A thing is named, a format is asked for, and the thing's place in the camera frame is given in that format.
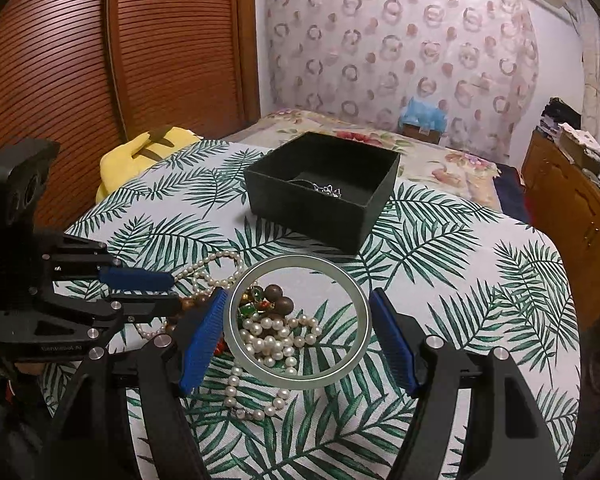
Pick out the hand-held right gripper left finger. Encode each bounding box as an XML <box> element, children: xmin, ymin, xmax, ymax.
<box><xmin>45</xmin><ymin>287</ymin><xmax>231</xmax><ymax>480</ymax></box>

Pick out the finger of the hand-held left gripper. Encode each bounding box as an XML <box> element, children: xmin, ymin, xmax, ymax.
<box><xmin>0</xmin><ymin>292</ymin><xmax>183</xmax><ymax>363</ymax></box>
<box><xmin>42</xmin><ymin>232</ymin><xmax>177</xmax><ymax>293</ymax></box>

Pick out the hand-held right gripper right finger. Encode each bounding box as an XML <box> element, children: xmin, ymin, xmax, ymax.
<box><xmin>369</xmin><ymin>287</ymin><xmax>563</xmax><ymax>480</ymax></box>

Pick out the small brown wooden bead bracelet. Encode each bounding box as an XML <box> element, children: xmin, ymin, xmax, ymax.
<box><xmin>166</xmin><ymin>294</ymin><xmax>212</xmax><ymax>332</ymax></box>

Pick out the large pearl necklace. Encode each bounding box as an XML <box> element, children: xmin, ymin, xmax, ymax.
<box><xmin>223</xmin><ymin>310</ymin><xmax>324</xmax><ymax>422</ymax></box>

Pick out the green bead bracelet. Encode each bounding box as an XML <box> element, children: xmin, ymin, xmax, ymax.
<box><xmin>236</xmin><ymin>287</ymin><xmax>272</xmax><ymax>322</ymax></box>

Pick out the small pearl necklace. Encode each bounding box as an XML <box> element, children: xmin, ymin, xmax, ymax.
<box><xmin>134</xmin><ymin>251</ymin><xmax>246</xmax><ymax>341</ymax></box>

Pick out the large brown wooden bead bracelet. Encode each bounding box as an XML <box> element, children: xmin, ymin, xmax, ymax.
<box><xmin>252</xmin><ymin>284</ymin><xmax>296</xmax><ymax>342</ymax></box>

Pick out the wide silver metal bangle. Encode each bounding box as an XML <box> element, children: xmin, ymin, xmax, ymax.
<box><xmin>223</xmin><ymin>255</ymin><xmax>371</xmax><ymax>390</ymax></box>

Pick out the black jewelry box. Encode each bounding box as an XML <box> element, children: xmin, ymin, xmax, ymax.
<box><xmin>243</xmin><ymin>131</ymin><xmax>401</xmax><ymax>256</ymax></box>

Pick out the thin silver chain necklace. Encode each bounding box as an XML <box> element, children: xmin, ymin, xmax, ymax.
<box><xmin>299</xmin><ymin>176</ymin><xmax>344</xmax><ymax>199</ymax></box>

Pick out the green leaf print tablecloth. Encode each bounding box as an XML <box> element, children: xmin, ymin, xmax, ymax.
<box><xmin>37</xmin><ymin>140</ymin><xmax>581</xmax><ymax>480</ymax></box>

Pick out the yellow plush toy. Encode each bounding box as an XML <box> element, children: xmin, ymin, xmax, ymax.
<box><xmin>96</xmin><ymin>124</ymin><xmax>203</xmax><ymax>206</ymax></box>

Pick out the brown slatted wardrobe door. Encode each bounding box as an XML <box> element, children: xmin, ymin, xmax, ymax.
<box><xmin>0</xmin><ymin>0</ymin><xmax>262</xmax><ymax>243</ymax></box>

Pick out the floral blanket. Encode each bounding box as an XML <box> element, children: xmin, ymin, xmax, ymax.
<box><xmin>230</xmin><ymin>108</ymin><xmax>504</xmax><ymax>211</ymax></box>

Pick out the dark blue rug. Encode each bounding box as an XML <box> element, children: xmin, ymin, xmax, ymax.
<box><xmin>494</xmin><ymin>162</ymin><xmax>532</xmax><ymax>224</ymax></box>

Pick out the small cardboard box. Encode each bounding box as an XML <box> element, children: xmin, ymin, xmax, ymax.
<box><xmin>402</xmin><ymin>122</ymin><xmax>443</xmax><ymax>146</ymax></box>

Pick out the wooden side cabinet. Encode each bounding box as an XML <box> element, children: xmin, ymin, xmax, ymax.
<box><xmin>520</xmin><ymin>130</ymin><xmax>600</xmax><ymax>323</ymax></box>

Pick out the blue plastic bag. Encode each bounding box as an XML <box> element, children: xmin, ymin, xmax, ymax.
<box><xmin>400</xmin><ymin>97</ymin><xmax>449</xmax><ymax>134</ymax></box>

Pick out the box with patterned cloth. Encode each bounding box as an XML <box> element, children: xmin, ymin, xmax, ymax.
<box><xmin>559</xmin><ymin>127</ymin><xmax>600</xmax><ymax>172</ymax></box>

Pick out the pile of folded clothes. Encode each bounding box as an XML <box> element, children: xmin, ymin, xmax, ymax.
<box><xmin>537</xmin><ymin>97</ymin><xmax>583</xmax><ymax>141</ymax></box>

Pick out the circle pattern curtain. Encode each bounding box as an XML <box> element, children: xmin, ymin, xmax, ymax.
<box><xmin>264</xmin><ymin>0</ymin><xmax>539</xmax><ymax>161</ymax></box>

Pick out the beige tied curtain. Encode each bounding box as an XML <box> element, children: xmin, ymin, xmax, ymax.
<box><xmin>581</xmin><ymin>10</ymin><xmax>600</xmax><ymax>133</ymax></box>

